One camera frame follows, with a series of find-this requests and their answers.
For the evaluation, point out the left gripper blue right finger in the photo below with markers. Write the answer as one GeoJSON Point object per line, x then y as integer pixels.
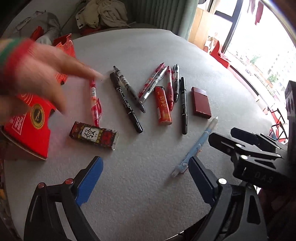
{"type": "Point", "coordinates": [205, 181]}

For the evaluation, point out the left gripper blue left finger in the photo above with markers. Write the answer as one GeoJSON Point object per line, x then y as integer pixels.
{"type": "Point", "coordinates": [86, 180]}

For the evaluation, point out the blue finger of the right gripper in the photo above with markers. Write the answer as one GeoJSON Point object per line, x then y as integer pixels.
{"type": "Point", "coordinates": [262, 141]}
{"type": "Point", "coordinates": [231, 147]}

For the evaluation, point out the light blue pen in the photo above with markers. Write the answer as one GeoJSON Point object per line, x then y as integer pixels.
{"type": "Point", "coordinates": [196, 148]}

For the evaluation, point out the dark red case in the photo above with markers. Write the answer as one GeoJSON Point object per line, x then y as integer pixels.
{"type": "Point", "coordinates": [201, 106]}

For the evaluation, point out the thin black marker pen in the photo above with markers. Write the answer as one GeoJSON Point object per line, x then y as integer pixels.
{"type": "Point", "coordinates": [184, 112]}

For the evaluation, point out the dark red patterned lighter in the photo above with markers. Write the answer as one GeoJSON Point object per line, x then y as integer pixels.
{"type": "Point", "coordinates": [102, 137]}

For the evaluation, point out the red orange lighter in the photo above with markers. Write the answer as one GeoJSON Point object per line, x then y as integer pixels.
{"type": "Point", "coordinates": [164, 116]}

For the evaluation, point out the red pink gel pen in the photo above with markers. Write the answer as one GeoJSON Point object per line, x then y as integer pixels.
{"type": "Point", "coordinates": [96, 109]}

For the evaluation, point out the red grip gel pen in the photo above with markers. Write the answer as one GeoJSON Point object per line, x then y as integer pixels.
{"type": "Point", "coordinates": [169, 89]}

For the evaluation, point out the red cardboard tray box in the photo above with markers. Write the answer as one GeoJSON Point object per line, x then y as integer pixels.
{"type": "Point", "coordinates": [28, 134]}

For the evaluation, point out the long black marker pen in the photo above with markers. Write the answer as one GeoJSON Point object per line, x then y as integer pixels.
{"type": "Point", "coordinates": [131, 114]}

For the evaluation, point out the black clear gel pen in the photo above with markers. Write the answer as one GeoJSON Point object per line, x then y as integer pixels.
{"type": "Point", "coordinates": [176, 82]}

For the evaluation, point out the black grey marker pen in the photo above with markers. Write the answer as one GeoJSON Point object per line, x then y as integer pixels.
{"type": "Point", "coordinates": [130, 90]}

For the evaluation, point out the silver clear gel pen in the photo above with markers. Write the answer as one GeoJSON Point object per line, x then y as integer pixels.
{"type": "Point", "coordinates": [159, 76]}

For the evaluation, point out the red clear gel pen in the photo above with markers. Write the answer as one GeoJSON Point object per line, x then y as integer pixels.
{"type": "Point", "coordinates": [150, 79]}

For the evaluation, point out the blurred bare hand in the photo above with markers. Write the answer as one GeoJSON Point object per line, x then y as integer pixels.
{"type": "Point", "coordinates": [31, 67]}

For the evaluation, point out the red plastic stool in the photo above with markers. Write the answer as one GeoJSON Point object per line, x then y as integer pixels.
{"type": "Point", "coordinates": [212, 46]}

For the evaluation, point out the green curtain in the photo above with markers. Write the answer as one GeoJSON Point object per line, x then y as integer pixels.
{"type": "Point", "coordinates": [176, 16]}

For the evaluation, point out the grey covered sofa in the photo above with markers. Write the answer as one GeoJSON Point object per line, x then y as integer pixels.
{"type": "Point", "coordinates": [39, 24]}

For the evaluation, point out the beige clothes pile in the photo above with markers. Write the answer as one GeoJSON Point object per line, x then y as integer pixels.
{"type": "Point", "coordinates": [107, 13]}

